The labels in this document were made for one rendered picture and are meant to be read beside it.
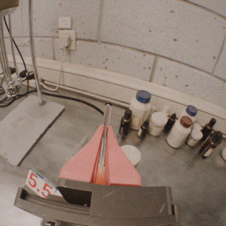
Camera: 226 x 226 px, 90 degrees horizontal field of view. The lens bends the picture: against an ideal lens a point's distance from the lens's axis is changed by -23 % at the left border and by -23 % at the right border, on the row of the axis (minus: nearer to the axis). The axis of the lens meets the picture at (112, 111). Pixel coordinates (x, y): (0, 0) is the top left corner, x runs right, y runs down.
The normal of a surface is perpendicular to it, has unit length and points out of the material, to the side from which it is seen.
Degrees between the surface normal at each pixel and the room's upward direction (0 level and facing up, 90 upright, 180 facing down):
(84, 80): 90
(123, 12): 90
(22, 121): 0
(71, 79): 90
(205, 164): 0
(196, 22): 90
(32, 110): 0
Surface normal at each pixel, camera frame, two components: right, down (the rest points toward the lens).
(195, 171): 0.11, -0.75
